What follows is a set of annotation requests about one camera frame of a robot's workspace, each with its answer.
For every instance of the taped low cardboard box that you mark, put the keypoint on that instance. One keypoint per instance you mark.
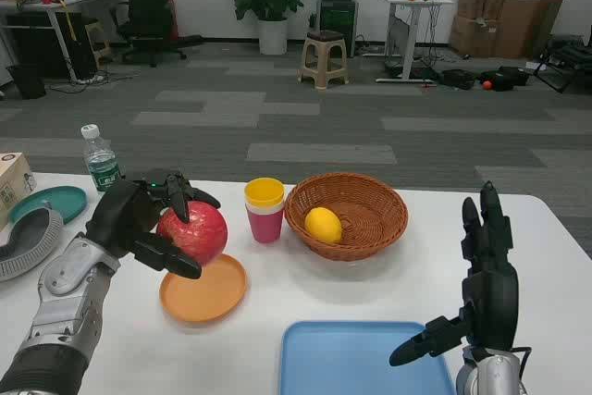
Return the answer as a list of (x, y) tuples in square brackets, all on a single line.
[(472, 36)]

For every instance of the clear water bottle green label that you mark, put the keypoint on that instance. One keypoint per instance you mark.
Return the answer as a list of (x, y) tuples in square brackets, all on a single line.
[(101, 168)]

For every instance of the teal round plate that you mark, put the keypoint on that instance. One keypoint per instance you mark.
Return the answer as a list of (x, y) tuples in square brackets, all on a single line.
[(65, 201)]

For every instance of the black cabinet under desk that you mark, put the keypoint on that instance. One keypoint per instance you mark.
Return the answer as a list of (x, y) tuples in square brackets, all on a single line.
[(37, 43)]

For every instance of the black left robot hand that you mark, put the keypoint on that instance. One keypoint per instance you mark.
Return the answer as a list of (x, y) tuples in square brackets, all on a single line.
[(118, 219)]

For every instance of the beige tissue box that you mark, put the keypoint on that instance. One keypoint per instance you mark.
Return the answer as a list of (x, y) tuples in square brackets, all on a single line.
[(14, 177)]

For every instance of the small black floor bag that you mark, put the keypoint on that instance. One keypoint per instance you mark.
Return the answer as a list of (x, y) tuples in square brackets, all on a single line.
[(458, 79)]

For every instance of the yellow plastic cup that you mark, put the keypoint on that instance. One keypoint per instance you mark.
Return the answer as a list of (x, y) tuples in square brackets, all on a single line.
[(263, 191)]

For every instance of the beige plastic stool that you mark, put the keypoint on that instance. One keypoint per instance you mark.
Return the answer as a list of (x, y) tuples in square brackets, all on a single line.
[(324, 43)]

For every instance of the red apple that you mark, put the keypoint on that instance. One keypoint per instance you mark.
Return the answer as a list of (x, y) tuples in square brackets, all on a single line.
[(203, 233)]

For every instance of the black trash bin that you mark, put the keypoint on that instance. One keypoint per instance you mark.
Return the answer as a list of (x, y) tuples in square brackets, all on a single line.
[(27, 82)]

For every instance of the blue plastic tray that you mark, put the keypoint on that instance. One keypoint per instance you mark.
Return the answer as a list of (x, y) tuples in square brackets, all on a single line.
[(342, 362)]

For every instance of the orange round plate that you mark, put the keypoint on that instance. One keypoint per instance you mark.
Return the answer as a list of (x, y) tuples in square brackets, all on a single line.
[(203, 298)]

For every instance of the pink plastic cup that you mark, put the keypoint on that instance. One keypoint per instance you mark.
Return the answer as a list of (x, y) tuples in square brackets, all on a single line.
[(264, 228)]

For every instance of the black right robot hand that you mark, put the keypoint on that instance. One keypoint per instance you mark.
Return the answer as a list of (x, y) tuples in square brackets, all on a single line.
[(495, 293)]

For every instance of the brown wicker basket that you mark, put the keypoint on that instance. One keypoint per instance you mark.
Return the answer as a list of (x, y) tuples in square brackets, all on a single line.
[(370, 214)]

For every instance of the yellow lemon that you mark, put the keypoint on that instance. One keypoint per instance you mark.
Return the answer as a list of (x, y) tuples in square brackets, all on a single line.
[(323, 225)]

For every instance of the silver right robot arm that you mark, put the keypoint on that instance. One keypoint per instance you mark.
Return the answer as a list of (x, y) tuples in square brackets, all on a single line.
[(490, 374)]

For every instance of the large brown cardboard box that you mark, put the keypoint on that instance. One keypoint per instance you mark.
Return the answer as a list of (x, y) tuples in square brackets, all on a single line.
[(527, 27)]

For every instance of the black mesh office chair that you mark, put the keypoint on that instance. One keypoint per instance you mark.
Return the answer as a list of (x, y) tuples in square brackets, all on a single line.
[(148, 6)]

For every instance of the black green computer case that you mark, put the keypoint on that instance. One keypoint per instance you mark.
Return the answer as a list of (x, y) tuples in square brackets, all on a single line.
[(337, 25)]

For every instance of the black folding stand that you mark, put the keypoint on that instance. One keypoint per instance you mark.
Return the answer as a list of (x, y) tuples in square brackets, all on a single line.
[(566, 53)]

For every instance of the wide black floor bag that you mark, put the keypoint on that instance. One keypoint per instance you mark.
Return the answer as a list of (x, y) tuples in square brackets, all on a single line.
[(506, 77)]

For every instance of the open flap cardboard box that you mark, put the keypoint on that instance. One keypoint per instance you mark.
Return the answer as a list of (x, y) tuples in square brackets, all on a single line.
[(476, 2)]

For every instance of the white plastic cup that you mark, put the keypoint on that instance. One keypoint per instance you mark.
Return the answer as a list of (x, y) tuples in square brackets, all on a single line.
[(266, 211)]

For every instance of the small wooden stool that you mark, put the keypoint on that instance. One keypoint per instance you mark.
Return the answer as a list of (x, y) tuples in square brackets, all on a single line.
[(94, 27)]

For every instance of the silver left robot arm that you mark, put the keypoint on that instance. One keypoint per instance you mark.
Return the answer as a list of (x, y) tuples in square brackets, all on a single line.
[(69, 293)]

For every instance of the white standing desk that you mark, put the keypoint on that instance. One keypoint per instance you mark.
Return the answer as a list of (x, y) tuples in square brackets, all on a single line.
[(407, 0)]

